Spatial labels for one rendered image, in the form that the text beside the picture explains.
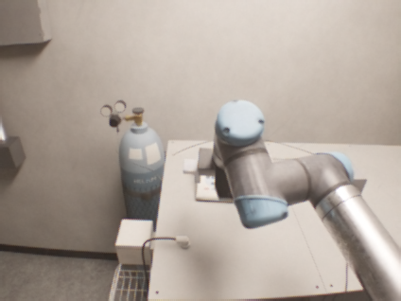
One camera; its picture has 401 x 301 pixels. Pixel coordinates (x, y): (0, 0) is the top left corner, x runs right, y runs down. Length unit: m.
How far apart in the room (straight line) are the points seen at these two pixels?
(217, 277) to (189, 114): 1.09
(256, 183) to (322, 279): 0.38
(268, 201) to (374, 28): 1.47
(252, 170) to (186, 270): 0.34
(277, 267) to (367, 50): 1.36
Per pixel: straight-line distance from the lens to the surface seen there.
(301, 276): 0.70
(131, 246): 0.97
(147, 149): 1.29
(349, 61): 1.71
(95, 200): 2.04
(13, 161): 1.92
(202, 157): 0.57
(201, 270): 0.66
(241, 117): 0.41
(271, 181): 0.41
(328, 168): 0.47
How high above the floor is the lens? 1.99
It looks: 31 degrees down
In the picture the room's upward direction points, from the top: 3 degrees clockwise
